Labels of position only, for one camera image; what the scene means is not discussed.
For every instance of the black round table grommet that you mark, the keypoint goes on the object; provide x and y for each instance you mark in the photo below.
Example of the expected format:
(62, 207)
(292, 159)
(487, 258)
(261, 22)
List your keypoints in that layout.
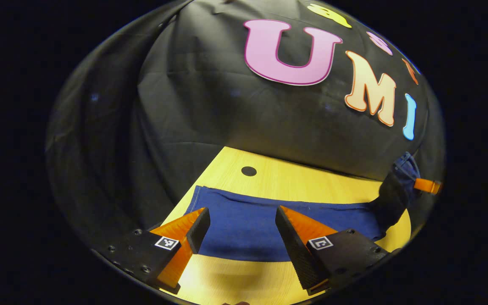
(248, 171)

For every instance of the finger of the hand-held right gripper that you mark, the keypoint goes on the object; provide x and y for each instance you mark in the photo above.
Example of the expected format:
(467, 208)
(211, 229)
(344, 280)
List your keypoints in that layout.
(426, 185)

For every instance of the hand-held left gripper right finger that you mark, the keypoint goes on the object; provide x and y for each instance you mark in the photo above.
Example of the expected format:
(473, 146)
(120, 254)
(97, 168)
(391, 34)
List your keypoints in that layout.
(295, 250)

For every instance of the black backdrop cloth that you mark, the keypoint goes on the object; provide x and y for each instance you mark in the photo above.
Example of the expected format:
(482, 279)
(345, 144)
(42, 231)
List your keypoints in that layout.
(210, 110)

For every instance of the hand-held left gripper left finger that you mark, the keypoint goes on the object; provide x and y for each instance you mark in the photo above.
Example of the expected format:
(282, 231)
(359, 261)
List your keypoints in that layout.
(199, 228)

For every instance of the blue jeans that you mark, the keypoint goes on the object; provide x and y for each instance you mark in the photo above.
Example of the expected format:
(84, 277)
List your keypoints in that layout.
(244, 228)

